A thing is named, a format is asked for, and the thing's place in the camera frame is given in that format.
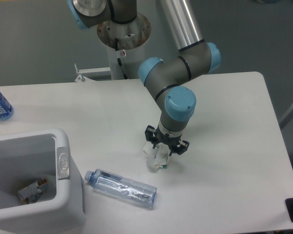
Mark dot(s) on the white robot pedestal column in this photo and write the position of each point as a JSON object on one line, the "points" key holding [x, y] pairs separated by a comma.
{"points": [[125, 45]]}

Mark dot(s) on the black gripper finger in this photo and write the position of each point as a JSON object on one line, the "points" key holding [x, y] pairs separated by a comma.
{"points": [[151, 136], [178, 147]]}

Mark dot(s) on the white plastic trash can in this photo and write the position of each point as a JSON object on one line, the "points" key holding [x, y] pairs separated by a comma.
{"points": [[35, 155]]}

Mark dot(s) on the white paper trash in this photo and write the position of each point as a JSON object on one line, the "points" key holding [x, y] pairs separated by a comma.
{"points": [[156, 158]]}

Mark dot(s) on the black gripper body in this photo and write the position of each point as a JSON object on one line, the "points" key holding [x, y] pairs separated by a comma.
{"points": [[167, 138]]}

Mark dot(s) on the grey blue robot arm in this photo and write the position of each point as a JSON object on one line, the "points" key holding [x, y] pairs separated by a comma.
{"points": [[165, 81]]}

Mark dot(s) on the clear plastic bottle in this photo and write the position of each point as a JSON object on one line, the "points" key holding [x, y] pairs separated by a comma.
{"points": [[122, 188]]}

